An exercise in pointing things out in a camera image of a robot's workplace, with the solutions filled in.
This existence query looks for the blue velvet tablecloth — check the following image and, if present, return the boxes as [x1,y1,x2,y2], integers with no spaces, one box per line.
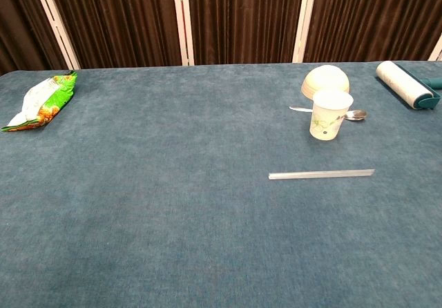
[0,60,442,308]

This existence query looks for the brown pleated curtain panel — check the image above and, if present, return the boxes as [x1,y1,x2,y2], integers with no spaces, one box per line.
[46,0,183,70]
[302,0,442,64]
[0,0,70,76]
[187,0,307,66]

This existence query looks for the white screen frame post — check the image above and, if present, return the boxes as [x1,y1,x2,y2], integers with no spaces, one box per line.
[292,0,318,64]
[171,0,195,66]
[427,33,442,62]
[30,0,82,70]

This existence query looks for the white paper cup floral print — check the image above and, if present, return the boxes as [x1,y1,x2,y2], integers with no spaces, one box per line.
[309,88,354,141]

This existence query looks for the cream upturned bowl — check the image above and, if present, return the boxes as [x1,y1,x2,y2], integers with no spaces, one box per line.
[301,64,351,99]

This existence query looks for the teal lint roller white roll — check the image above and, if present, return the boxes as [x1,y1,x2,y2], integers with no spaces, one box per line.
[375,60,442,110]

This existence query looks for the metal spoon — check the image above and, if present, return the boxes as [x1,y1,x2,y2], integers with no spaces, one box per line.
[289,105,368,122]

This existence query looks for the clear plastic straw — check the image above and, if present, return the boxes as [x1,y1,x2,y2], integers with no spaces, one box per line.
[268,169,376,182]

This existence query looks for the green white snack bag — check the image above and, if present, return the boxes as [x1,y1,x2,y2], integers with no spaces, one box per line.
[1,70,78,133]

